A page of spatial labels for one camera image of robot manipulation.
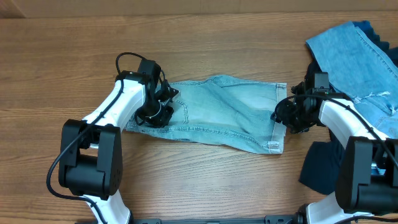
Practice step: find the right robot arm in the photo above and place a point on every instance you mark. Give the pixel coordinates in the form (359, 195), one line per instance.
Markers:
(366, 188)

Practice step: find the dark navy garment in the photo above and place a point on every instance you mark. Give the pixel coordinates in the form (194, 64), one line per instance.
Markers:
(322, 164)

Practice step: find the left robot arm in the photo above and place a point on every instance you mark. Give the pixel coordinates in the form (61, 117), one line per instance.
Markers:
(90, 164)

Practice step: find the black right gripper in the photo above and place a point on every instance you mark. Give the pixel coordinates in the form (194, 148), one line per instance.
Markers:
(286, 113)

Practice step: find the medium blue ripped jeans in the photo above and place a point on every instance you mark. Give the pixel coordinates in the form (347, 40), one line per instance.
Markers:
(362, 66)

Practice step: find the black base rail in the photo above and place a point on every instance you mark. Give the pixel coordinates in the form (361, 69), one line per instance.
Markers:
(268, 219)

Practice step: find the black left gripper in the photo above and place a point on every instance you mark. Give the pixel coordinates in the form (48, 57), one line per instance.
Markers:
(162, 121)

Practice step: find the light blue denim shorts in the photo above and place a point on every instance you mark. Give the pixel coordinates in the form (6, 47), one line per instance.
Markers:
(224, 110)

